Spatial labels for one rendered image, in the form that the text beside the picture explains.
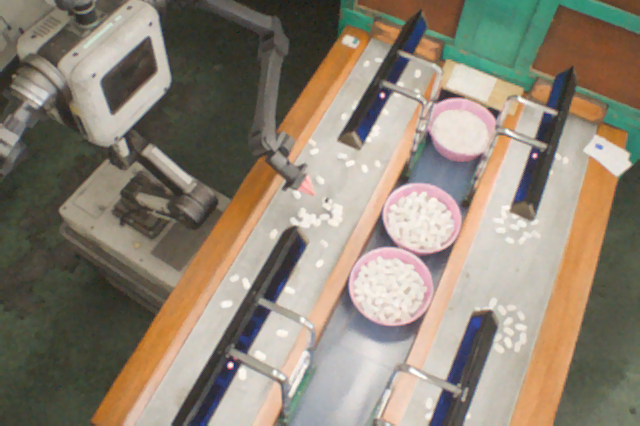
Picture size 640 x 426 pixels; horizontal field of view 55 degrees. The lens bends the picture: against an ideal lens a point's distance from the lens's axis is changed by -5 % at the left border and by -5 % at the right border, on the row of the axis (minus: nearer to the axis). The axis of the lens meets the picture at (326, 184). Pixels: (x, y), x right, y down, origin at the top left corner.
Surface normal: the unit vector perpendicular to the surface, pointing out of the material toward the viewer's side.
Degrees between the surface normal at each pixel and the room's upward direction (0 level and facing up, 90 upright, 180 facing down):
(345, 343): 0
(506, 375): 0
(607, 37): 90
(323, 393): 0
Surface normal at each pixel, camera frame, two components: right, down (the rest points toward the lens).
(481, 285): 0.04, -0.54
